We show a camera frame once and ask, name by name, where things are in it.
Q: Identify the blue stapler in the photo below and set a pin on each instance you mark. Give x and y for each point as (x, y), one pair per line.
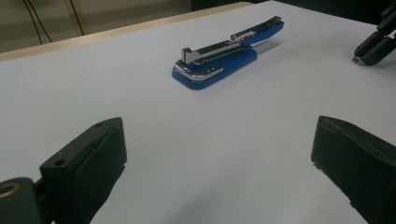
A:
(218, 63)

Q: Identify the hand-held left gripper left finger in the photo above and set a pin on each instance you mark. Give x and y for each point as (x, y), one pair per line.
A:
(84, 168)

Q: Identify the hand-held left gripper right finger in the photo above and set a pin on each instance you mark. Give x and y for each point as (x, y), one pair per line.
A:
(358, 168)

